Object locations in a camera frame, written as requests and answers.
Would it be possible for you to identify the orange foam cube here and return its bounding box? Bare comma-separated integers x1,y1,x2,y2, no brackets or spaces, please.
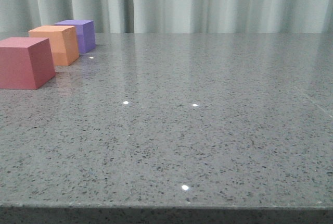
28,26,79,66

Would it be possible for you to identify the pale green curtain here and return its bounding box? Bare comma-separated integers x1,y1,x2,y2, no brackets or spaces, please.
1,0,332,33

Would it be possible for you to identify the purple foam cube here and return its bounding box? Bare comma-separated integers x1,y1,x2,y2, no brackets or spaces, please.
55,20,96,54

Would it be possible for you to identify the red foam cube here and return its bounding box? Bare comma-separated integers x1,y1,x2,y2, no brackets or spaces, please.
1,37,55,90

